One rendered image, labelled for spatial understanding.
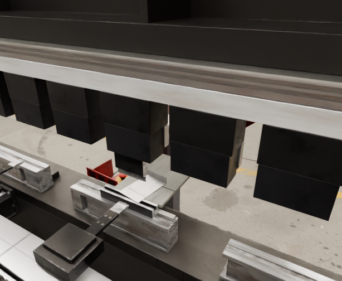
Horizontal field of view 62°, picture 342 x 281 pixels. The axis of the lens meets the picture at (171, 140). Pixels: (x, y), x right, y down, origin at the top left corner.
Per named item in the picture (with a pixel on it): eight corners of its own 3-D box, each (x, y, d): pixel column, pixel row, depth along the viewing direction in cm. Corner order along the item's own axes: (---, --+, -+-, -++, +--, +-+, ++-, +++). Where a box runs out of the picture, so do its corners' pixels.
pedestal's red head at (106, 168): (142, 195, 142) (141, 165, 134) (120, 213, 130) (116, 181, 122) (113, 182, 152) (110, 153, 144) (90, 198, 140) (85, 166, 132)
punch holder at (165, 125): (169, 150, 77) (169, 91, 70) (151, 164, 71) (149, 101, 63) (125, 137, 84) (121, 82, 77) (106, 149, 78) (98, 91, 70)
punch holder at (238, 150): (240, 170, 68) (249, 105, 61) (228, 189, 62) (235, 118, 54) (185, 154, 75) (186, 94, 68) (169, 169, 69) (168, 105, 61)
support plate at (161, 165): (199, 166, 104) (199, 164, 104) (161, 208, 84) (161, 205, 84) (158, 154, 112) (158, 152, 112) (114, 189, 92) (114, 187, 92)
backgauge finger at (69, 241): (141, 214, 82) (140, 201, 80) (71, 285, 62) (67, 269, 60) (109, 201, 88) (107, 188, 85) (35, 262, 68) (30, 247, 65)
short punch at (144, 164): (147, 180, 81) (146, 151, 77) (143, 183, 80) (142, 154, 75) (120, 170, 86) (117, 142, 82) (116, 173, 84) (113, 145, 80)
